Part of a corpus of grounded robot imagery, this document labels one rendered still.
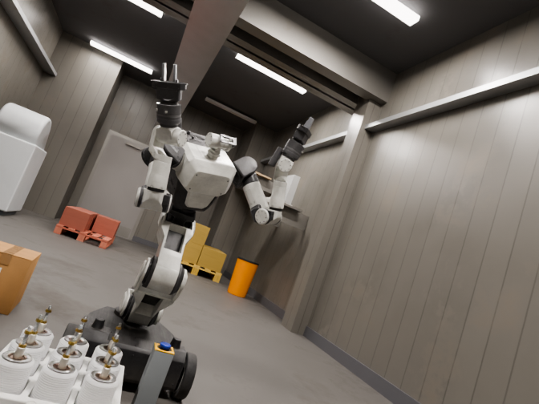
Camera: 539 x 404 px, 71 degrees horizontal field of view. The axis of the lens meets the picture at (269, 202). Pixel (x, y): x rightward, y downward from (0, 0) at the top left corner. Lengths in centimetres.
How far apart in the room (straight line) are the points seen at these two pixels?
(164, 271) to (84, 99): 710
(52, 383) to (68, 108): 757
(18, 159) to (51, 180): 209
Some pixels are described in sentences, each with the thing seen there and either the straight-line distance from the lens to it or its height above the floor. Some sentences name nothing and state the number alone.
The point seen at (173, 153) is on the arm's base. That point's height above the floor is 102.
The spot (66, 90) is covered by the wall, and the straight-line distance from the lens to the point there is 869.
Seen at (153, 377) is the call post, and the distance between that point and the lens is 150.
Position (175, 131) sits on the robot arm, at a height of 106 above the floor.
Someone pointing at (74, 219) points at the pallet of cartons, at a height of 27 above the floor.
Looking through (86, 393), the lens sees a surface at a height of 21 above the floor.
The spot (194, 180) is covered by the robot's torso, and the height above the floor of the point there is 95.
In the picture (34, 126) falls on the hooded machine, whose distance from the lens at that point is 656.
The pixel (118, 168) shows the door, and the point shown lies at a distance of 923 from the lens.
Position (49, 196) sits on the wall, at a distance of 844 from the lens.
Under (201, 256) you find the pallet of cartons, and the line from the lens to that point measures 679.
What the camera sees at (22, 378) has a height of 21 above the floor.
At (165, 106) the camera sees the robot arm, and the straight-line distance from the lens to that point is 146.
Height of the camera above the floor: 75
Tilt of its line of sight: 8 degrees up
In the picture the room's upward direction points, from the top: 20 degrees clockwise
